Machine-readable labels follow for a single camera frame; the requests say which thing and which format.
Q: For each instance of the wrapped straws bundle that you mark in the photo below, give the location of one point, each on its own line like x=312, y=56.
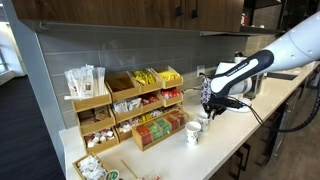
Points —
x=85, y=81

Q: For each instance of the paper cup green print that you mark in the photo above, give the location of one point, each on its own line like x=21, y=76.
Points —
x=193, y=133

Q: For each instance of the white wall outlet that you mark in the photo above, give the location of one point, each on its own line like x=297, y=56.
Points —
x=200, y=71

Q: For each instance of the wooden tea box glass lid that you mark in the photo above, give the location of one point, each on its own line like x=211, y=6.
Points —
x=160, y=130

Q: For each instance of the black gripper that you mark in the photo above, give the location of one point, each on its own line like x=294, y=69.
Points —
x=223, y=102

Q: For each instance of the wooden box white packets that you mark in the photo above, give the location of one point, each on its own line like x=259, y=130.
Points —
x=89, y=167

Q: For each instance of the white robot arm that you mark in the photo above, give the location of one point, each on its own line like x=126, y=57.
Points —
x=286, y=50

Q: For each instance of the wooden stir stick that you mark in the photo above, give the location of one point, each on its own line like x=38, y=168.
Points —
x=129, y=169

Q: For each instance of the white coffee machine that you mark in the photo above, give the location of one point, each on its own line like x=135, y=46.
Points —
x=241, y=90

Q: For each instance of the paper cup black swirl print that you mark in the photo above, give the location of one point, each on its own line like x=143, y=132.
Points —
x=203, y=122

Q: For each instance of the patterned wrist cover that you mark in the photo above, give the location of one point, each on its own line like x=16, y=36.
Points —
x=205, y=90

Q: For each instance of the wooden organizer bin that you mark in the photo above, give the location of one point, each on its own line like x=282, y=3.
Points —
x=152, y=102
x=91, y=102
x=170, y=78
x=96, y=123
x=101, y=143
x=146, y=83
x=128, y=111
x=172, y=96
x=123, y=88
x=126, y=131

